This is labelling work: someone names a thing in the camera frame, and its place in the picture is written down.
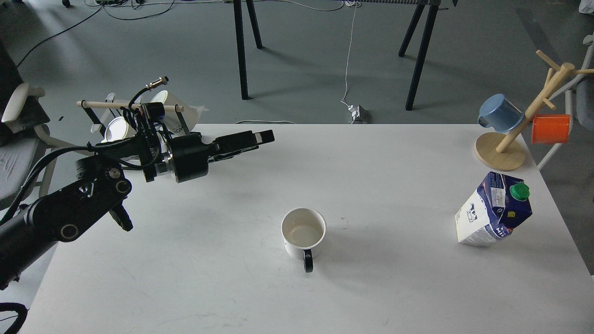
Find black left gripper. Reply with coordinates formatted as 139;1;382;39
143;130;275;183

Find white mug black handle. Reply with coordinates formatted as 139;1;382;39
281;207;327;273

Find blue white milk carton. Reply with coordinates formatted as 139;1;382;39
455;171;533;247

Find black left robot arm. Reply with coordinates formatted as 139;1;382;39
0;101;275;289

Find white mug on rack rear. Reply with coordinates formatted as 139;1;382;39
150;90;200;136

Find white mug on rack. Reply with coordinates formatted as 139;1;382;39
101;116;136;143
150;90;200;136

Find white mug on rack front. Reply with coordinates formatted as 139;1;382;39
101;116;136;143

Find black table legs left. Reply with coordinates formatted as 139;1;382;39
232;0;263;101

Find black table legs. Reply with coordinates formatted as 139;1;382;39
232;0;263;101
398;0;441;111

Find grey chair left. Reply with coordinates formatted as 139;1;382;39
0;83;89;200

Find black table legs right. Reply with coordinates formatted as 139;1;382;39
398;0;441;111

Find blue mug on tree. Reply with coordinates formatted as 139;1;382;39
477;93;524;133

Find wooden mug tree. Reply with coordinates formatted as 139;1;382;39
474;50;593;171

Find orange mug on tree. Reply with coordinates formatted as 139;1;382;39
532;114;570;144

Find white cable on floor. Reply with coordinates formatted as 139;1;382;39
340;0;362;108

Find black wire mug rack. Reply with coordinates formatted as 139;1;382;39
76;90;185;150

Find black cable on floor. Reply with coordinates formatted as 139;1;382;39
16;0;177;65

